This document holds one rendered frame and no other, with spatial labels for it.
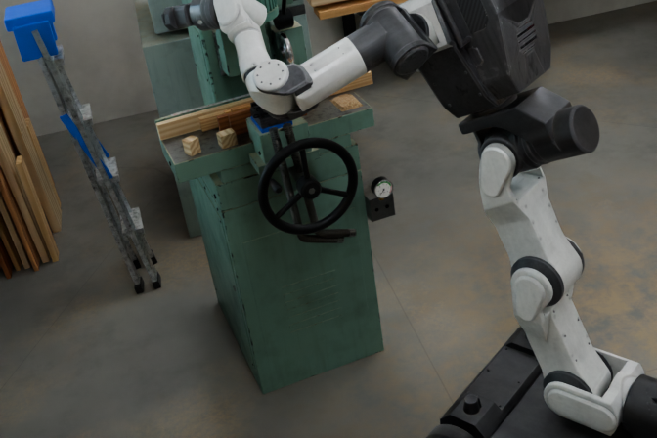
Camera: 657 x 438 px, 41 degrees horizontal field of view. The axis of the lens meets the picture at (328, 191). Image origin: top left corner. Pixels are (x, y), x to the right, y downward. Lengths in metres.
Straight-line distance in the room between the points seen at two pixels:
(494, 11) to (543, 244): 0.62
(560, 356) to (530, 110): 0.70
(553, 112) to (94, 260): 2.34
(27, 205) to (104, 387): 1.00
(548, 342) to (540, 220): 0.35
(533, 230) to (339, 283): 0.82
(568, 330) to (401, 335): 0.87
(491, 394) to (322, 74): 1.14
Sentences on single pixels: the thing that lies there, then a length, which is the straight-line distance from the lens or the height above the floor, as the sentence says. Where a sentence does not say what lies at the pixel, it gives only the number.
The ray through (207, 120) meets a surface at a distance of 2.62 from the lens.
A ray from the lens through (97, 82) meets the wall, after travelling 5.08.
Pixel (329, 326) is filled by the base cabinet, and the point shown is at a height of 0.18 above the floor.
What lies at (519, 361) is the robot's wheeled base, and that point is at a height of 0.19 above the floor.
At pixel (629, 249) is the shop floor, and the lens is 3.52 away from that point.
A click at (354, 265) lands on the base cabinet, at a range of 2.82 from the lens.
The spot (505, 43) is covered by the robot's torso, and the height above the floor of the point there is 1.26.
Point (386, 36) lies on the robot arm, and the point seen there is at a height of 1.32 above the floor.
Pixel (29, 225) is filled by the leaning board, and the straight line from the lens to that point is 3.90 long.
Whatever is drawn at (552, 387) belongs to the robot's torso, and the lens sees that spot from 2.46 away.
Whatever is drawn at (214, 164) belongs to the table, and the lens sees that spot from 2.50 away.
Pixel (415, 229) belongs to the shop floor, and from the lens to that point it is 3.66.
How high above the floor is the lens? 2.00
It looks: 30 degrees down
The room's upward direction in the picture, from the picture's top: 9 degrees counter-clockwise
